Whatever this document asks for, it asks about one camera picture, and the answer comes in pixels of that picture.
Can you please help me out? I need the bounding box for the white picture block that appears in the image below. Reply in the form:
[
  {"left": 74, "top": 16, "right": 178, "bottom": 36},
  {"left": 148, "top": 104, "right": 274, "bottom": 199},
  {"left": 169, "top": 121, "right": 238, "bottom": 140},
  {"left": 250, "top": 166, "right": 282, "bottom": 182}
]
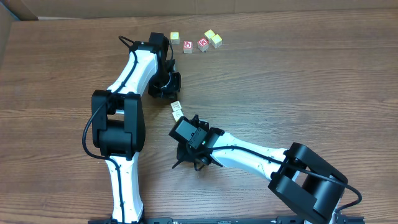
[{"left": 170, "top": 101, "right": 182, "bottom": 112}]

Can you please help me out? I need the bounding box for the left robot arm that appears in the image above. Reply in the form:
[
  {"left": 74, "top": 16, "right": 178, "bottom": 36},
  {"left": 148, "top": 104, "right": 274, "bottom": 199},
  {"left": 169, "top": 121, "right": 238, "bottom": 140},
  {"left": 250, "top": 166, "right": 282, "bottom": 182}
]
[{"left": 82, "top": 32, "right": 181, "bottom": 223}]

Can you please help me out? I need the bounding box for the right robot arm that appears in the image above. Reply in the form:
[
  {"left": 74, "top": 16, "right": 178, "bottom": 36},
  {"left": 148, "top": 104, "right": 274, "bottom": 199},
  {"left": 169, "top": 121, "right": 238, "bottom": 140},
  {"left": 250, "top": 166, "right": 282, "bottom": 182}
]
[{"left": 169, "top": 116, "right": 364, "bottom": 223}]

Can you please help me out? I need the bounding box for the red block letter O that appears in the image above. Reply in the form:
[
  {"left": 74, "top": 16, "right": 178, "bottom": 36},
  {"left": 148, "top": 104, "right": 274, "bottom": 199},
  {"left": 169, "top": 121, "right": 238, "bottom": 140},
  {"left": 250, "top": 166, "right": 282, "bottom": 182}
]
[{"left": 183, "top": 41, "right": 193, "bottom": 54}]

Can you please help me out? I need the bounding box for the yellow block far left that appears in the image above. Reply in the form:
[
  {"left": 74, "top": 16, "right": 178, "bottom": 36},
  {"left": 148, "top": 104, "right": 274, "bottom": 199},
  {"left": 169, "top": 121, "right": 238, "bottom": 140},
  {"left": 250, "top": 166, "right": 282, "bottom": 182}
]
[{"left": 170, "top": 32, "right": 180, "bottom": 45}]

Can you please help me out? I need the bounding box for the red block letter E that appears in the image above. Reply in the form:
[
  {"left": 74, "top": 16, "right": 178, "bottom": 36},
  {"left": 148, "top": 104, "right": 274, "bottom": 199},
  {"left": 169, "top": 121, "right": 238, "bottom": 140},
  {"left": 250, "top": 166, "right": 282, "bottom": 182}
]
[{"left": 197, "top": 38, "right": 209, "bottom": 52}]

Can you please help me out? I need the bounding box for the yellow block back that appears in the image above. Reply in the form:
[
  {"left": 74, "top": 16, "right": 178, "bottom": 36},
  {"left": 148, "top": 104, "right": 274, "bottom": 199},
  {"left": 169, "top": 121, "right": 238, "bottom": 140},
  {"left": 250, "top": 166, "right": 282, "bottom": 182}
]
[{"left": 204, "top": 29, "right": 215, "bottom": 42}]

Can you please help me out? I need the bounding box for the yellow block right of E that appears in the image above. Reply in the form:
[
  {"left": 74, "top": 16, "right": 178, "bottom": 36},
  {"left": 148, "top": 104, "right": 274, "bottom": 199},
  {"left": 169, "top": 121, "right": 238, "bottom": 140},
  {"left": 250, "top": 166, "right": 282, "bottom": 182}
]
[{"left": 211, "top": 34, "right": 223, "bottom": 49}]

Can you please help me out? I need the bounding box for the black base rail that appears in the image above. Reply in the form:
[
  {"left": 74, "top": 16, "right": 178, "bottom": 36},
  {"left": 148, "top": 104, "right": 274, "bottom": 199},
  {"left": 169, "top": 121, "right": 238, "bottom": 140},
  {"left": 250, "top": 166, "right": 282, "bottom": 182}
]
[{"left": 87, "top": 215, "right": 365, "bottom": 224}]

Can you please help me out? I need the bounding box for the cardboard box wall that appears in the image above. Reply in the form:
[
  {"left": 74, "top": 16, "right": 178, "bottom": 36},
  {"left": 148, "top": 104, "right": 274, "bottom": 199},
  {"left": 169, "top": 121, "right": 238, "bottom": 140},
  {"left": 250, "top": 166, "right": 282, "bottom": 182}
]
[{"left": 1, "top": 0, "right": 397, "bottom": 20}]

